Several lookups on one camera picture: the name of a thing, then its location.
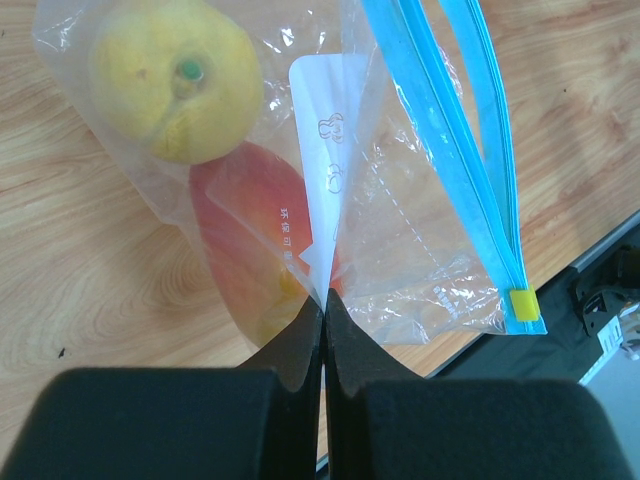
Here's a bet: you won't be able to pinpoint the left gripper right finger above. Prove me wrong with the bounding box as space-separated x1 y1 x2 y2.
324 292 633 479

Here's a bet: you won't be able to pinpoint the fake fried chicken pieces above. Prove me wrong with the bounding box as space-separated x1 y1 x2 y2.
256 269 308 347

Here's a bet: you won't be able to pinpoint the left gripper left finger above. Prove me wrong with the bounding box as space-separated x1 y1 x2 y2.
1 301 323 479

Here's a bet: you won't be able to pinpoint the yellow zip slider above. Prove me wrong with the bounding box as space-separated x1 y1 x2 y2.
509 288 540 323

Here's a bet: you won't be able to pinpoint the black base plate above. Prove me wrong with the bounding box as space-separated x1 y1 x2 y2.
432 213 639 381

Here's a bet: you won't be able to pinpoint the fake red mango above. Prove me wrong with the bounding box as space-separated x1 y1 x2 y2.
189 142 314 347

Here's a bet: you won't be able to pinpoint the blue zip top bag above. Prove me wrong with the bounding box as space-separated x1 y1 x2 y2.
32 1 546 344

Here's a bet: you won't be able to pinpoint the fake yellow pear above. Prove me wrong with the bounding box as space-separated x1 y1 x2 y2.
89 1 264 165

